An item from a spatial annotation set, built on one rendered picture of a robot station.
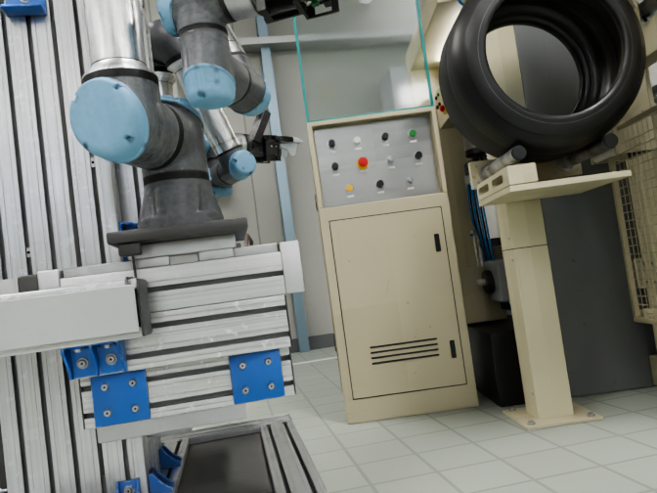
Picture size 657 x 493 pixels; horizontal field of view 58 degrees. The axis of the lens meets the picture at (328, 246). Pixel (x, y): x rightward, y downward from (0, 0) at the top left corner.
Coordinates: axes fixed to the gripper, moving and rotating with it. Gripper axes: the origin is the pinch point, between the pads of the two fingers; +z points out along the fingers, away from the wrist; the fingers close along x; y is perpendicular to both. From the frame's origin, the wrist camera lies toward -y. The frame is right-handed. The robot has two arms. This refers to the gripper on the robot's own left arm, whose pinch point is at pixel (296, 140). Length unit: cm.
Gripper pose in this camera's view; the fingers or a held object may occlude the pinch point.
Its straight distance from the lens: 196.4
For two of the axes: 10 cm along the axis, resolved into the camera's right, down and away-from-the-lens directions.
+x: 5.9, 0.1, -8.1
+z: 8.1, -0.8, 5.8
